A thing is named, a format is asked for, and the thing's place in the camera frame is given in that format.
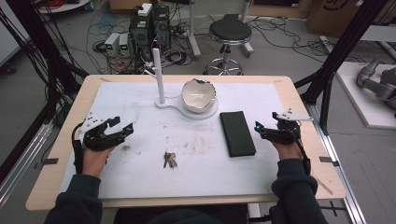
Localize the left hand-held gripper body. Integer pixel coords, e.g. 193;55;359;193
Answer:
78;111;126;152

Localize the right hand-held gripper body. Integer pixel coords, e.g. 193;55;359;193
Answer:
259;108;314;147

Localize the person's right hand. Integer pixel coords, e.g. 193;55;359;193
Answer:
270;140;304;161

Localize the person's left hand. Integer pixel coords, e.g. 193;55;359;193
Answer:
81;145;116;179

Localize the grey tape strip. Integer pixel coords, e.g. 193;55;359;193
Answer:
318;156;341;168
33;157;60;171

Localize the bunch of keys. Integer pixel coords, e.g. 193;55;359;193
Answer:
163;151;178;170

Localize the white table mat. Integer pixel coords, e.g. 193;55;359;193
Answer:
60;80;290;201

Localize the white stand with pole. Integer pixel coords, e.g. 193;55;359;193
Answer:
143;48;219;121

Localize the white eggshell-shaped bowl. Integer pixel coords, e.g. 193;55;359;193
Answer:
181;77;217;114

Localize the white floor board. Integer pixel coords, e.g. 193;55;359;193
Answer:
335;61;396;131

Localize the grey power supply unit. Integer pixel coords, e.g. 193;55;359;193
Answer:
118;32;132;58
104;32;121;58

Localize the black computer tower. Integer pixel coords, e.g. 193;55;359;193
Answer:
128;3;154;64
151;5;172;50

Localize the black round stool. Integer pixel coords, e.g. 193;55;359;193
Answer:
203;18;253;77

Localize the person's lap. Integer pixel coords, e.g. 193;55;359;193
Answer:
112;204;250;224

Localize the cardboard box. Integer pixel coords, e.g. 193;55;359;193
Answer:
305;0;367;39

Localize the white power strip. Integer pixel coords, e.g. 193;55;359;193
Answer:
136;2;153;18

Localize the left hand-held gripper cable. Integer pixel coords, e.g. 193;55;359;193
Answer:
71;121;86;175

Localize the hand-held gripper cable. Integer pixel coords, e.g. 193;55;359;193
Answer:
71;121;86;175
289;126;313;176

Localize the right hand-held gripper cable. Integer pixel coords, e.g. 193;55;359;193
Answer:
289;126;313;176

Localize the black metal frame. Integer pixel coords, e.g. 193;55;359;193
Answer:
0;0;90;185
293;0;390;136

